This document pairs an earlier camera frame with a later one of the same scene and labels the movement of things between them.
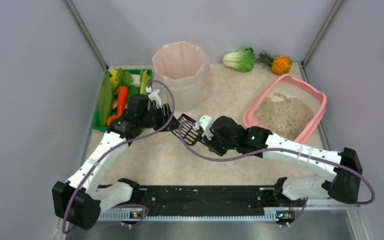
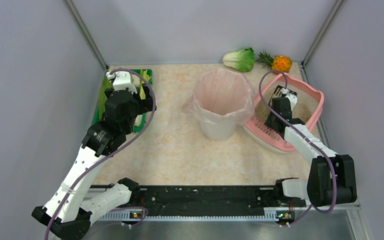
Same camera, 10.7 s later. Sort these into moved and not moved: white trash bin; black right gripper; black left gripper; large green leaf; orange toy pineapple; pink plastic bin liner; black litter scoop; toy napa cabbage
Moved: black right gripper; pink plastic bin liner; black litter scoop; white trash bin; black left gripper
Not moved: toy napa cabbage; orange toy pineapple; large green leaf
